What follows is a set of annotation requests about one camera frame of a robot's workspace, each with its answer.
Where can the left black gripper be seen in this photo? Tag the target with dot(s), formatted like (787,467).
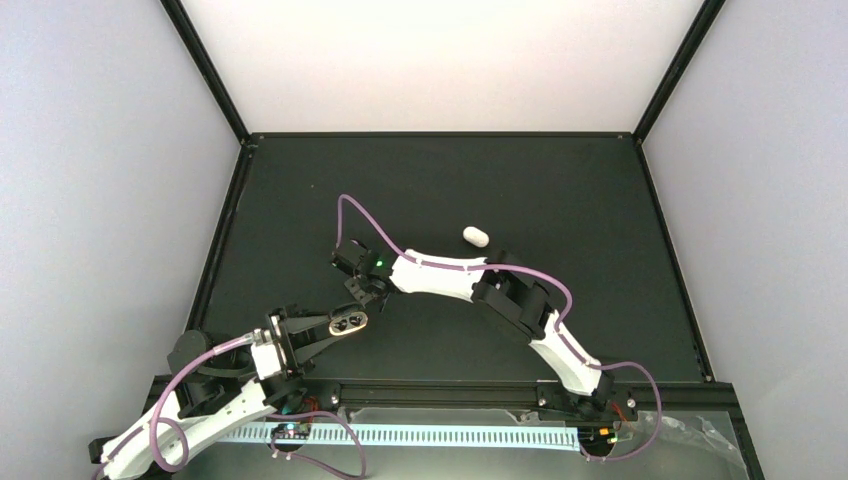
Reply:
(283,329)

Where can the black earbuds charging case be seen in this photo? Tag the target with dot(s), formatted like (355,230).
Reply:
(347,319)

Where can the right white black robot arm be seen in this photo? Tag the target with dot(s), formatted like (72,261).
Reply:
(515,297)

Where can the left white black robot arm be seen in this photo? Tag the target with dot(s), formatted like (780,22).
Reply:
(162,441)

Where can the left green circuit board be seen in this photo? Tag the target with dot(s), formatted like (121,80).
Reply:
(291,431)

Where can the green circuit board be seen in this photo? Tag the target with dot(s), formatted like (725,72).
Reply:
(291,431)
(603,435)

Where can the right green circuit board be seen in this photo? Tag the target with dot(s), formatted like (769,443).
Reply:
(603,435)

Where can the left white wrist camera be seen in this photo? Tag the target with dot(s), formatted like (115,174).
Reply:
(268,357)

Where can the black enclosure frame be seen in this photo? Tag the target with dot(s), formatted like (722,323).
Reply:
(582,205)

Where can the white perforated cable duct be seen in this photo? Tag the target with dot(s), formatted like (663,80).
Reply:
(558,438)

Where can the black aluminium mounting rail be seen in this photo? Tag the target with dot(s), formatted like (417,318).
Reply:
(549,400)

